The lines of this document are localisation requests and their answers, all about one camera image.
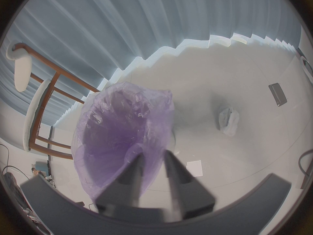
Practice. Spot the purple plastic bag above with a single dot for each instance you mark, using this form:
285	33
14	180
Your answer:
117	121

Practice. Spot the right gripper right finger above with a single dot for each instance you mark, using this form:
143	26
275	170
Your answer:
193	194

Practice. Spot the white printed wrapper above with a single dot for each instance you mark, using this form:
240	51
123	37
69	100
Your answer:
228	121

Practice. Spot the white curtain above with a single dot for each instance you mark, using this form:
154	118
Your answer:
110	33

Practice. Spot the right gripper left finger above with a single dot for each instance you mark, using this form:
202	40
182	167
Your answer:
115	194

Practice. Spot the wooden chair white cushions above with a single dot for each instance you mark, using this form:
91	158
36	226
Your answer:
22	75

